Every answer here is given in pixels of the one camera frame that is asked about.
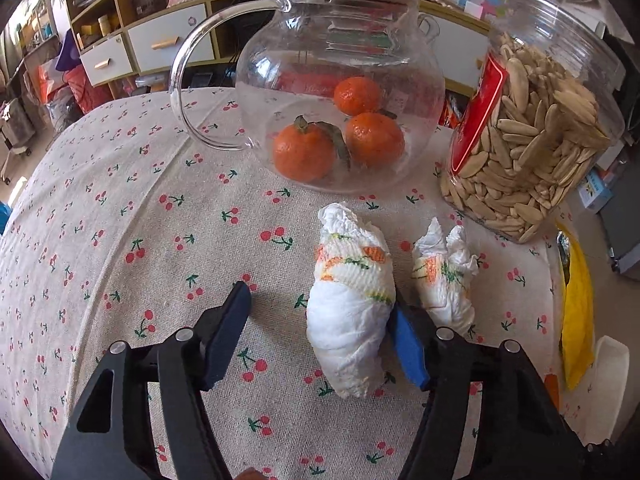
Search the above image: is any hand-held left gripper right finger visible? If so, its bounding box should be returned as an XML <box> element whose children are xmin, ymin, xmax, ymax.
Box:
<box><xmin>387</xmin><ymin>305</ymin><xmax>586</xmax><ymax>480</ymax></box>

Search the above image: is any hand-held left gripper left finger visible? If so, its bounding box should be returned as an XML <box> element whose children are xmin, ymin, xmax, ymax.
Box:
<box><xmin>50</xmin><ymin>281</ymin><xmax>253</xmax><ymax>480</ymax></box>

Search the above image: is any large printed tissue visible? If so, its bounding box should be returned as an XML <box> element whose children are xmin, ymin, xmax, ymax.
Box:
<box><xmin>306</xmin><ymin>202</ymin><xmax>398</xmax><ymax>401</ymax></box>

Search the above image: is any small printed crumpled tissue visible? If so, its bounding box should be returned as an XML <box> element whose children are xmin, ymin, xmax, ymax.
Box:
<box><xmin>411</xmin><ymin>217</ymin><xmax>481</xmax><ymax>336</ymax></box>

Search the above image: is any cherry-print tablecloth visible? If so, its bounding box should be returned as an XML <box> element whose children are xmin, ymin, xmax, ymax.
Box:
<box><xmin>0</xmin><ymin>87</ymin><xmax>596</xmax><ymax>480</ymax></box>

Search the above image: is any yellow snack packet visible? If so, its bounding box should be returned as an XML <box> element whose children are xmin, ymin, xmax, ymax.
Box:
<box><xmin>555</xmin><ymin>225</ymin><xmax>596</xmax><ymax>391</ymax></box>

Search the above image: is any orange mandarin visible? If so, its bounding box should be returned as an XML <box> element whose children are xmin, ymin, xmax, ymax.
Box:
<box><xmin>273</xmin><ymin>121</ymin><xmax>337</xmax><ymax>183</ymax></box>
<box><xmin>333</xmin><ymin>76</ymin><xmax>383</xmax><ymax>116</ymax></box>
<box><xmin>345</xmin><ymin>112</ymin><xmax>406</xmax><ymax>168</ymax></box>

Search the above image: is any white chair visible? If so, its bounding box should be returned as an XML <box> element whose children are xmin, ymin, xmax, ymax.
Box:
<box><xmin>580</xmin><ymin>335</ymin><xmax>631</xmax><ymax>441</ymax></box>

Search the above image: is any clear plastic jar of seeds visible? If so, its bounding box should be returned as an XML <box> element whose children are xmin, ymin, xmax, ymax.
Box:
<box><xmin>440</xmin><ymin>0</ymin><xmax>626</xmax><ymax>245</ymax></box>

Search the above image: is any grey cabinet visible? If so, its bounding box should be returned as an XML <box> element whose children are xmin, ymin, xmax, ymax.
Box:
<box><xmin>600</xmin><ymin>185</ymin><xmax>640</xmax><ymax>273</ymax></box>

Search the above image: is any small blue box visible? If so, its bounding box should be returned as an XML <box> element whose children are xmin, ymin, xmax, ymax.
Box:
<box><xmin>580</xmin><ymin>170</ymin><xmax>613</xmax><ymax>211</ymax></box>

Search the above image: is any glass teapot with wooden lid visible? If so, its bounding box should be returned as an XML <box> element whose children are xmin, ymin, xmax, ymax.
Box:
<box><xmin>169</xmin><ymin>0</ymin><xmax>446</xmax><ymax>195</ymax></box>

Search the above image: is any red plastic basket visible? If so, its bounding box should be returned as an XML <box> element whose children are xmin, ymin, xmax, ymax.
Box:
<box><xmin>62</xmin><ymin>67</ymin><xmax>113</xmax><ymax>113</ymax></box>

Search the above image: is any small white cabinet drawer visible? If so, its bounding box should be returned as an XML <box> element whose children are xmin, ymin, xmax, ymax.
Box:
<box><xmin>80</xmin><ymin>35</ymin><xmax>136</xmax><ymax>86</ymax></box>

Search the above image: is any wide white cabinet drawer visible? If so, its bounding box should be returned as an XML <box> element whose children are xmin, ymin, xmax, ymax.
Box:
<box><xmin>127</xmin><ymin>2</ymin><xmax>208</xmax><ymax>71</ymax></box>

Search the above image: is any orange shopping bag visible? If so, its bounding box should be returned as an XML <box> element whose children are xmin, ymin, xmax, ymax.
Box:
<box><xmin>37</xmin><ymin>57</ymin><xmax>66</xmax><ymax>101</ymax></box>

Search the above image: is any purple bag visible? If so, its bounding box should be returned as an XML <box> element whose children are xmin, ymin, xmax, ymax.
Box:
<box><xmin>55</xmin><ymin>30</ymin><xmax>81</xmax><ymax>72</ymax></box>

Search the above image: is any long wooden TV cabinet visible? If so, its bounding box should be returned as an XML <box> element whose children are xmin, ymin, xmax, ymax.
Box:
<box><xmin>75</xmin><ymin>0</ymin><xmax>501</xmax><ymax>101</ymax></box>

